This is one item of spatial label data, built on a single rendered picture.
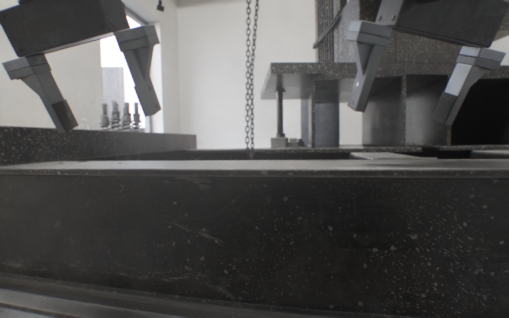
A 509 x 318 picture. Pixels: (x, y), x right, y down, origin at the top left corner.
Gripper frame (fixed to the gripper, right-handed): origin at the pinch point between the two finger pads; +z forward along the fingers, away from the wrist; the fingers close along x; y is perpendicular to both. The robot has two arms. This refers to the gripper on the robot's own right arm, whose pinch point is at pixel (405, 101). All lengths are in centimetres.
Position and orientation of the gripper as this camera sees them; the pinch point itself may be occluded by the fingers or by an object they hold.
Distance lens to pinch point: 40.4
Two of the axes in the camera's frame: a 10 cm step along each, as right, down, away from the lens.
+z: -1.5, 8.8, 4.4
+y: 0.8, 4.6, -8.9
